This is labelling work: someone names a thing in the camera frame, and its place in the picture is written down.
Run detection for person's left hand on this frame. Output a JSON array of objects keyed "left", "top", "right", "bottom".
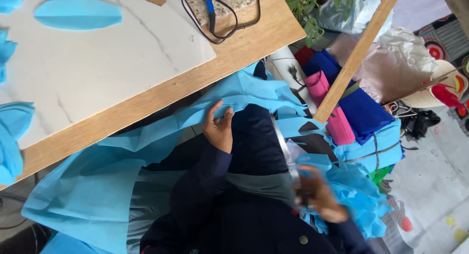
[{"left": 203, "top": 99, "right": 235, "bottom": 154}]

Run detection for person's right hand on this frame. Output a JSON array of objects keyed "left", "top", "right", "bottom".
[{"left": 293, "top": 165, "right": 349, "bottom": 224}]

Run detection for silver scissors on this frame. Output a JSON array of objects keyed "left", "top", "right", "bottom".
[{"left": 270, "top": 114, "right": 310, "bottom": 207}]

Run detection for large light blue fabric sheet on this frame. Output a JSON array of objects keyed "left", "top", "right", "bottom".
[{"left": 21, "top": 61, "right": 327, "bottom": 254}]

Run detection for heap of blue fabric scraps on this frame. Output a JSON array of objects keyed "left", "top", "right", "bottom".
[{"left": 296, "top": 153, "right": 393, "bottom": 241}]

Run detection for pink fabric roll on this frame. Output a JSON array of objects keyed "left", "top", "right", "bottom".
[{"left": 304, "top": 71, "right": 356, "bottom": 146}]

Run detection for green fabric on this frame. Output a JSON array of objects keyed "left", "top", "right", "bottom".
[{"left": 368, "top": 165, "right": 395, "bottom": 193}]

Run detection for white roll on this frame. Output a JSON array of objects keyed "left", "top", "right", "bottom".
[{"left": 269, "top": 46, "right": 318, "bottom": 116}]

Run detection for tied light blue fabric bundle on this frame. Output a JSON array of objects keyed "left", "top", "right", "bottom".
[{"left": 330, "top": 118, "right": 405, "bottom": 174}]

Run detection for dark blue folded fabric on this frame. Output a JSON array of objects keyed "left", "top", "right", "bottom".
[{"left": 302, "top": 49, "right": 395, "bottom": 145}]

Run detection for blue soldering iron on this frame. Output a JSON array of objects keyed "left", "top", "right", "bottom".
[{"left": 203, "top": 0, "right": 217, "bottom": 34}]

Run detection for red fabric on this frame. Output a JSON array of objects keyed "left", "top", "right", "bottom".
[{"left": 294, "top": 45, "right": 316, "bottom": 67}]

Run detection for speckled terrazzo tile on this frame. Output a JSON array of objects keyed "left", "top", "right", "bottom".
[{"left": 182, "top": 0, "right": 257, "bottom": 26}]

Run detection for white marble board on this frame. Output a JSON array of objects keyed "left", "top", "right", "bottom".
[{"left": 0, "top": 0, "right": 217, "bottom": 150}]

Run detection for white paint-spotted paper sheet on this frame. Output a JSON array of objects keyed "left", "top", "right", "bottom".
[{"left": 379, "top": 107, "right": 469, "bottom": 254}]

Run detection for black tangled object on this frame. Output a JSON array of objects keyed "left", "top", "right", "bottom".
[{"left": 400, "top": 110, "right": 441, "bottom": 142}]

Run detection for green leafy plant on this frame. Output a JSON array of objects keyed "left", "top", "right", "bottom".
[{"left": 281, "top": 0, "right": 376, "bottom": 48}]

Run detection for long wooden slat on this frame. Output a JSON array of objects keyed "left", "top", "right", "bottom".
[{"left": 313, "top": 0, "right": 404, "bottom": 125}]

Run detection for crumpled pale pink tissue paper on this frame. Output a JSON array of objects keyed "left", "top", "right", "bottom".
[{"left": 326, "top": 26, "right": 439, "bottom": 105}]

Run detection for pale plastic bag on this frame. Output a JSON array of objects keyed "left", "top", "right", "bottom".
[{"left": 317, "top": 0, "right": 393, "bottom": 36}]

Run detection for blue leaf-shaped fabric cutout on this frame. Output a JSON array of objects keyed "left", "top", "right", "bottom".
[{"left": 34, "top": 0, "right": 123, "bottom": 31}]

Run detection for painted conical hat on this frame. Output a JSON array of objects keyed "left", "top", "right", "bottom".
[{"left": 400, "top": 59, "right": 469, "bottom": 117}]

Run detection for patterned mat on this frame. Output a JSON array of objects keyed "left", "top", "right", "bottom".
[{"left": 414, "top": 13, "right": 469, "bottom": 66}]

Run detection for black soldering iron cable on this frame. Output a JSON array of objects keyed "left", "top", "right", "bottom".
[{"left": 180, "top": 0, "right": 265, "bottom": 45}]

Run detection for black plug with cable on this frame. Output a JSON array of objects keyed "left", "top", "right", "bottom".
[{"left": 287, "top": 64, "right": 323, "bottom": 88}]

